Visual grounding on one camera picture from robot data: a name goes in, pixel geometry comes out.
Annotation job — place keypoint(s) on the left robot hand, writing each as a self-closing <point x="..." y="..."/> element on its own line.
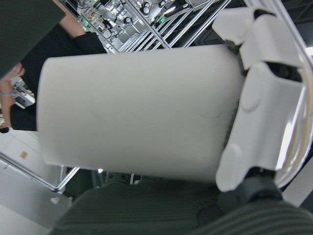
<point x="299" y="191"/>

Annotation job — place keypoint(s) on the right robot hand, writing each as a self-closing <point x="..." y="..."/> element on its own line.
<point x="146" y="210"/>

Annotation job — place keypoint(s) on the white paper cup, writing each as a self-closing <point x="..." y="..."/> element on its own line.
<point x="297" y="147"/>
<point x="134" y="110"/>

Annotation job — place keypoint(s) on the person in black shirt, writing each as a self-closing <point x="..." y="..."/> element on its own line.
<point x="61" y="46"/>

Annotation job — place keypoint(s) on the black monitor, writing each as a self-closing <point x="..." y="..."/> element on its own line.
<point x="22" y="31"/>

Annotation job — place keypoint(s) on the aluminium frame rack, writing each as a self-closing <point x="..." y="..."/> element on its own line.
<point x="156" y="31"/>

